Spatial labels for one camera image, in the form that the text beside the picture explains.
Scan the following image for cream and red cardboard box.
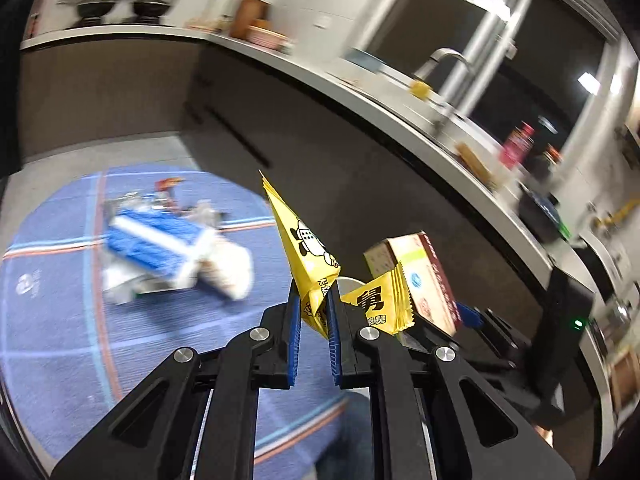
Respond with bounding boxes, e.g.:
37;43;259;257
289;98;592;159
363;231;462;336

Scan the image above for yellow snack packet black text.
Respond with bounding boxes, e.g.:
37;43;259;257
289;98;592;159
341;263;414;335

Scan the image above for white cartoon paper cup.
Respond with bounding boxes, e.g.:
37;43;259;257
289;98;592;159
198;232;254;301

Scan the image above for yellow cartoon snack wrapper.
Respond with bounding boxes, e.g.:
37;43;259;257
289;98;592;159
260;174;341;338

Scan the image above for blue and white paper box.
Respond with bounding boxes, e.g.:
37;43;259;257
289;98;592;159
106;209;218;289

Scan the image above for red snack wrapper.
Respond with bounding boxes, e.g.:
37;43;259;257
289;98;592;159
154;177;184;200

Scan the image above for dark kitchen cabinets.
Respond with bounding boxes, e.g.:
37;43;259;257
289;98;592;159
18;37;597;480

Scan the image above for chrome kitchen faucet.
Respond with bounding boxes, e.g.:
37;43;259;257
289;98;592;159
413;48;476;138

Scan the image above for blue jeans leg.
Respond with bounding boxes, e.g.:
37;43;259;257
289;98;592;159
314;391;374;480

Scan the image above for white countertop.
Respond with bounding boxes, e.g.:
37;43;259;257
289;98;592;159
19;23;622;441

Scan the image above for blue checked tablecloth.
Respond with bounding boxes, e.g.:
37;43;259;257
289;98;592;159
1;165;290;460

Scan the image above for pink soap bottle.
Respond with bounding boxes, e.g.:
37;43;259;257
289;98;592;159
498;122;534;170

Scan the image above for yellow rubber duck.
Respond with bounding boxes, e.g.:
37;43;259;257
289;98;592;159
409;79;432;101

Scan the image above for blue dish tray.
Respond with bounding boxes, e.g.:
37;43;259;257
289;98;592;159
344;48;384;74

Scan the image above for pink bowl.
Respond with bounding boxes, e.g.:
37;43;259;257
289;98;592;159
246;25;290;51

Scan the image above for wooden cutting board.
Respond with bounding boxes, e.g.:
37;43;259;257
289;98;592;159
229;0;270;39

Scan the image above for black wok right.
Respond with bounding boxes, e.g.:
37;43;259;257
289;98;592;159
132;0;171;25

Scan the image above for black wok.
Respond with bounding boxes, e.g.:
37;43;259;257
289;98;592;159
76;0;117;26
132;0;171;25

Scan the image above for black wok left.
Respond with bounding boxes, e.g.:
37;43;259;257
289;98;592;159
76;0;117;26

